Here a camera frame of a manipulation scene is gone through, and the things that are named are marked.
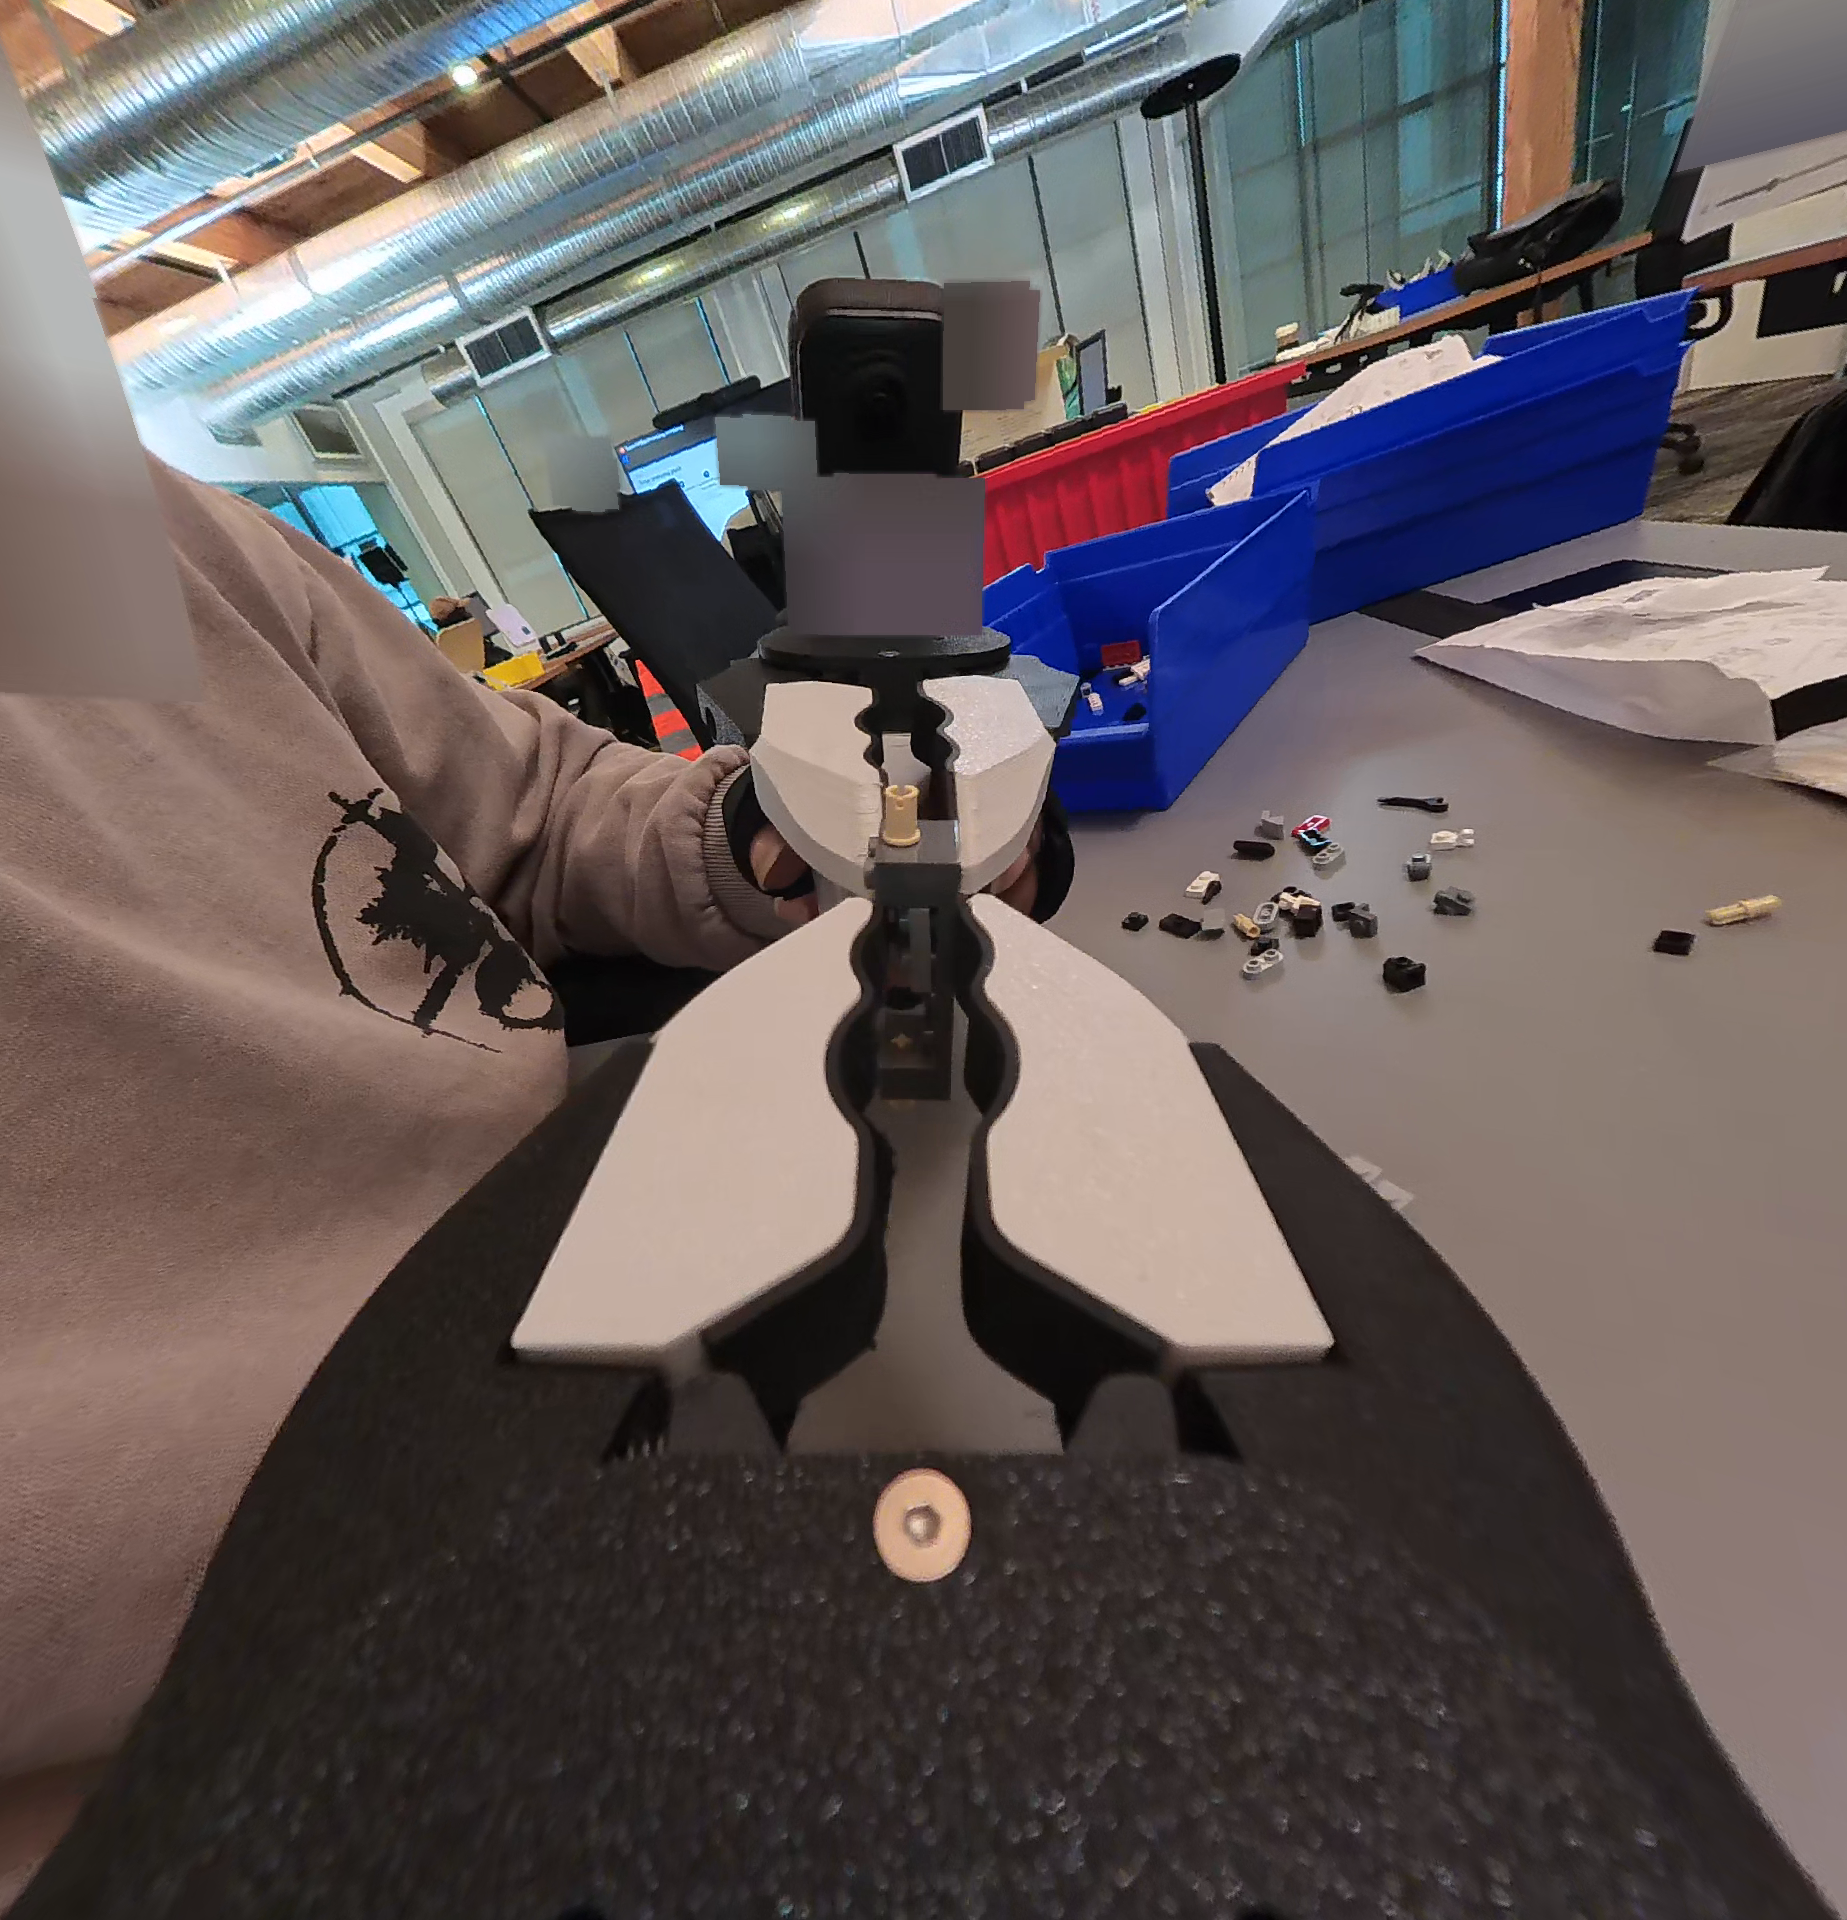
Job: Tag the person's left forearm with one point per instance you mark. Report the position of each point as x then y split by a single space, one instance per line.
533 810

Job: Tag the scattered small toy bricks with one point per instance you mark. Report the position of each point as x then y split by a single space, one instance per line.
1404 976

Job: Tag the orange-edged office table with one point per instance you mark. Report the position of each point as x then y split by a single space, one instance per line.
1463 308

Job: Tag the black backpack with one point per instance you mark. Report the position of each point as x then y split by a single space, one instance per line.
1824 466

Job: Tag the black mesh chair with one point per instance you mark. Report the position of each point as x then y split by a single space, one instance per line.
653 600

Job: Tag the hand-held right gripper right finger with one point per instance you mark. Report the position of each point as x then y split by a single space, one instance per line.
1148 1186

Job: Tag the tan toy connector pin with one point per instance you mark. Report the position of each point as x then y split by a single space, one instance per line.
902 810

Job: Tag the white printed paper bag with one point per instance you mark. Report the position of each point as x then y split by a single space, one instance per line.
1644 661

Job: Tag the black bag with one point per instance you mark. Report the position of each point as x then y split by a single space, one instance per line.
1538 226

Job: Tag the grey desk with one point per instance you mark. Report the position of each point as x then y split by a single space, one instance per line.
1538 1126

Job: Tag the red plastic bin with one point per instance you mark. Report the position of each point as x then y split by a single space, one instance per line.
1103 481

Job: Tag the dark grey brick assembly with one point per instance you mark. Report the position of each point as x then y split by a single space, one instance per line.
911 1073

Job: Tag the heap of toy bricks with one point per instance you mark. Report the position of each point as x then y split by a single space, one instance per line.
1126 667

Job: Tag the person's beige sweatshirt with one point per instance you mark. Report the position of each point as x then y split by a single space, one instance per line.
188 1126

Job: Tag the wooden post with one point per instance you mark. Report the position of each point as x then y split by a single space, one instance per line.
1542 90

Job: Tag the brown-topped office table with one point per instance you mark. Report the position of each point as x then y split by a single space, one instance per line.
1793 263

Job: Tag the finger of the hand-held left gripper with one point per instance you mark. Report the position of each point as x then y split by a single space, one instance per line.
1005 780
810 780

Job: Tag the white printed sheet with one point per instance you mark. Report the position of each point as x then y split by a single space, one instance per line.
1374 390

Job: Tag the black floor lamp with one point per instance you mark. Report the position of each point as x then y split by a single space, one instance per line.
1201 226

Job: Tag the computer monitor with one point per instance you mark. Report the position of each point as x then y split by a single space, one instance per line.
660 457

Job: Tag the silver ventilation ducts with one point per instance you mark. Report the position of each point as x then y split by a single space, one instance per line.
488 195

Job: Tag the person's left hand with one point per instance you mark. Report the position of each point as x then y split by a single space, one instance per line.
780 866

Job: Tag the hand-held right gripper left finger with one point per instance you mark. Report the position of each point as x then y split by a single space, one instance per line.
683 1186

